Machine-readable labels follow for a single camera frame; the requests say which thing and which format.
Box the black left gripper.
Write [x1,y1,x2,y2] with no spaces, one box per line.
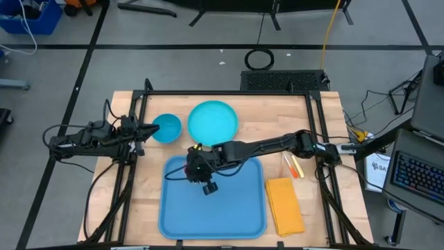
[119,114,161,145]

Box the teal round plate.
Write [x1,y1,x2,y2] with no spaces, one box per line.
[187,100,239,147]

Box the orange napkin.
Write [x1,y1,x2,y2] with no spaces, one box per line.
[265,177,306,238]

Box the yellow-handled knife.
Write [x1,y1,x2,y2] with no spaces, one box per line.
[290,154,305,179]

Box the blue plastic tray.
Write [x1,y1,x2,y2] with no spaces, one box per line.
[158,155,268,240]

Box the black perforated computer case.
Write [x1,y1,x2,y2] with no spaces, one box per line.
[239,69,330,93]

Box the black stand foot bar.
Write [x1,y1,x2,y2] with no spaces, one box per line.
[117,2,178,18]

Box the grey chair base leg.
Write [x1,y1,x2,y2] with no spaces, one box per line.
[0,78,31,91]

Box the black chair part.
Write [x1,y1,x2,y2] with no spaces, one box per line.
[0,108,15,135]

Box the orange and black object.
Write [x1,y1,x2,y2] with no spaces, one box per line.
[63,0,100,17]

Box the blue storage bin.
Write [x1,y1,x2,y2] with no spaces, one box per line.
[0,0,63,35]

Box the black equipment stand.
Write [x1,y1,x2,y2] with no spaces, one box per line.
[162,0,355,31]

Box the yellow plug connector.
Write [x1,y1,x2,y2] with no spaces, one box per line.
[353,126,369,143]

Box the white printed paper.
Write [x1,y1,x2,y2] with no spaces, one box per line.
[364,151,392,193]

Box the blue tape roll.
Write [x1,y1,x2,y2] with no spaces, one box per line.
[387,199,407,213]

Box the black cart leg with caster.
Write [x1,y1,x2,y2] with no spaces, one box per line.
[384,208,407,247]

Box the laptop with backlit keyboard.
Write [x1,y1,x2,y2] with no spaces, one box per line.
[382,128,444,223]

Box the grey closed laptop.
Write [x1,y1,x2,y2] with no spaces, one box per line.
[410,54,444,142]

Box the black aluminium table frame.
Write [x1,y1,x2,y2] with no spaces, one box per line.
[78,78,374,250]

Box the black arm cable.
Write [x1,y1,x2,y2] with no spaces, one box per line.
[83,161,121,240]

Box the coiled black cable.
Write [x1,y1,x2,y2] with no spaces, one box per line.
[244,47,275,72]

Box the white cable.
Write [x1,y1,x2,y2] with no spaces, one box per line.
[0,0,38,56]

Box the yellow cable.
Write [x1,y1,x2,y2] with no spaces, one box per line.
[318,0,343,70]

